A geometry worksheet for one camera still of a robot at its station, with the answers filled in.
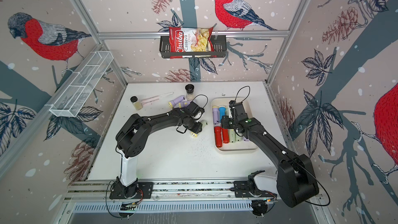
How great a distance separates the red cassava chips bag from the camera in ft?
2.86

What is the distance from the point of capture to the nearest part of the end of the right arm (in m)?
0.59

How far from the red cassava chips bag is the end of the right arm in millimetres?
385
